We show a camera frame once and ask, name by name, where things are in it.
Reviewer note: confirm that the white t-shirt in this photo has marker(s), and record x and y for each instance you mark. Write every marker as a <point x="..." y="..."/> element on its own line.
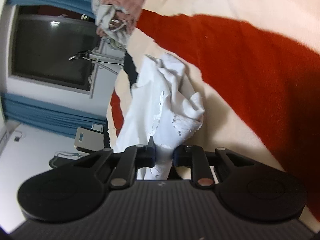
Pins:
<point x="155" y="100"/>

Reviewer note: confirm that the narrow blue curtain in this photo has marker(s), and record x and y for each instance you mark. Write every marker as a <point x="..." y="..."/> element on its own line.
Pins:
<point x="50" y="115"/>

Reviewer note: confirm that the dark window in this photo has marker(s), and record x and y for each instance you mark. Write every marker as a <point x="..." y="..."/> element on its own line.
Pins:
<point x="50" y="50"/>

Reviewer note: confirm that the black and white chair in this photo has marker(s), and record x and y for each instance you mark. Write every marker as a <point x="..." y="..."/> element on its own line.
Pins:
<point x="87" y="140"/>

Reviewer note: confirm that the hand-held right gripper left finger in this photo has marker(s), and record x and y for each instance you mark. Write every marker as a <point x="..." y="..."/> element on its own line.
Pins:
<point x="147" y="156"/>

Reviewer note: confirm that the wavy vanity mirror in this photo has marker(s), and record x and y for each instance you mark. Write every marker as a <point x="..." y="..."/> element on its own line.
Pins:
<point x="58" y="161"/>

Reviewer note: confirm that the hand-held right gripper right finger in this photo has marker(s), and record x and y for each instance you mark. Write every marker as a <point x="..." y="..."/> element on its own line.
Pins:
<point x="181" y="156"/>

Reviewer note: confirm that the garment steamer stand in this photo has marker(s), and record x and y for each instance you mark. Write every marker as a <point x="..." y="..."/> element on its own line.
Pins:
<point x="100" y="57"/>

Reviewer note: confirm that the striped fleece blanket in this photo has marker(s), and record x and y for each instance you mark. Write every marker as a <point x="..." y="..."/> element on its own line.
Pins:
<point x="250" y="67"/>

